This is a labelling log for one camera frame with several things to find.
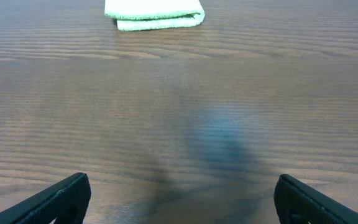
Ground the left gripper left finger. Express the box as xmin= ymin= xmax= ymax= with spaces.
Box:
xmin=0 ymin=172 xmax=91 ymax=224

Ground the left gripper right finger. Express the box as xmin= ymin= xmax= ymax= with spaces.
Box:
xmin=273 ymin=174 xmax=358 ymax=224

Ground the green microfiber cloth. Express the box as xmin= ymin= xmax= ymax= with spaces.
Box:
xmin=104 ymin=0 xmax=205 ymax=31

